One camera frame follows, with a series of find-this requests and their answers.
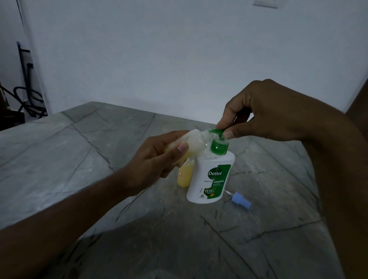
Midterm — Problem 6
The person's right hand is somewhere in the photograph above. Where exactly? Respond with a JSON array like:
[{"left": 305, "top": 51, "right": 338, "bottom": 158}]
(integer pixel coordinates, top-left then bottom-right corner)
[{"left": 215, "top": 79, "right": 345, "bottom": 142}]

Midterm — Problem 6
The person's left hand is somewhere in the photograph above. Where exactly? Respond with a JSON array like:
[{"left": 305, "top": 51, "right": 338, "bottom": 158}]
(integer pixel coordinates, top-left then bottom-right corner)
[{"left": 123, "top": 130, "right": 190, "bottom": 197}]

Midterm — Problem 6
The small clear bottle red label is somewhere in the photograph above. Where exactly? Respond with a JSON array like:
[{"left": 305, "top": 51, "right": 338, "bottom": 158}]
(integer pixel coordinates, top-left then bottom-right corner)
[{"left": 177, "top": 158, "right": 195, "bottom": 188}]

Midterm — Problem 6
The small clear bottle blue cap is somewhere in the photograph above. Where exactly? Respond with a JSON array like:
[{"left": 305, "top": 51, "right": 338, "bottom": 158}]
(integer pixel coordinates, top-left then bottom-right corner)
[{"left": 163, "top": 128, "right": 215, "bottom": 166}]

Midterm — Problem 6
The white green hand sanitizer bottle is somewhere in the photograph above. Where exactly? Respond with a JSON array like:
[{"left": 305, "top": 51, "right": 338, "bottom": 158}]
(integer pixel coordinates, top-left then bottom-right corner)
[{"left": 186, "top": 128, "right": 236, "bottom": 205}]

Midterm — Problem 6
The small blue spray cap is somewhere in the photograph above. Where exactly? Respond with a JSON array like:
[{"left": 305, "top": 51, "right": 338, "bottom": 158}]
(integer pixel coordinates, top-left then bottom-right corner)
[{"left": 225, "top": 190, "right": 252, "bottom": 210}]

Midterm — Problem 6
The person's left forearm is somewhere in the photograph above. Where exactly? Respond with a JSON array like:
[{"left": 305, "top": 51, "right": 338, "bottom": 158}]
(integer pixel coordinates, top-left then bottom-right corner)
[{"left": 0, "top": 175, "right": 138, "bottom": 279}]

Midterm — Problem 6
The person's right forearm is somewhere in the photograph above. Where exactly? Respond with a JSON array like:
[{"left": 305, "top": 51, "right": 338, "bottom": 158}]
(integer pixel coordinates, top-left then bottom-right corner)
[{"left": 300, "top": 113, "right": 368, "bottom": 279}]

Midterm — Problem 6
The dark brown wooden panel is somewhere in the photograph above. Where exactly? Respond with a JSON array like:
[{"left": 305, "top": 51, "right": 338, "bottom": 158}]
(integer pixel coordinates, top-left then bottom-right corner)
[{"left": 345, "top": 77, "right": 368, "bottom": 133}]

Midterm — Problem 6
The dark box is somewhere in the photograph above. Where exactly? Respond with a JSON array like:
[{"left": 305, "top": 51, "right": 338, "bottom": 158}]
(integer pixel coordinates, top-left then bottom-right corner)
[{"left": 0, "top": 110, "right": 26, "bottom": 130}]

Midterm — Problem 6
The brown wooden door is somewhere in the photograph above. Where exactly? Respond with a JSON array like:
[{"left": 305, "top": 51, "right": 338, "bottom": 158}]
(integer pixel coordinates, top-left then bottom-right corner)
[{"left": 0, "top": 82, "right": 9, "bottom": 115}]

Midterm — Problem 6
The white wall switch plate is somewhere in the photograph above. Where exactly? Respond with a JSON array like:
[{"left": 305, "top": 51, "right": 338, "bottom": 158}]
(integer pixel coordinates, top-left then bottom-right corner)
[{"left": 252, "top": 0, "right": 279, "bottom": 8}]

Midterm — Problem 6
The black coiled hose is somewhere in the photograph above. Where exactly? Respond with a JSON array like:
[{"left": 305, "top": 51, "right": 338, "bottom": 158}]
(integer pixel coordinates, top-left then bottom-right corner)
[{"left": 13, "top": 86, "right": 48, "bottom": 117}]

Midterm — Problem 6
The thin black cable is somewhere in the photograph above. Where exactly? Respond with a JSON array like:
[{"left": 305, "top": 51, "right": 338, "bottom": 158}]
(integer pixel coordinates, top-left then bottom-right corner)
[{"left": 0, "top": 85, "right": 23, "bottom": 108}]

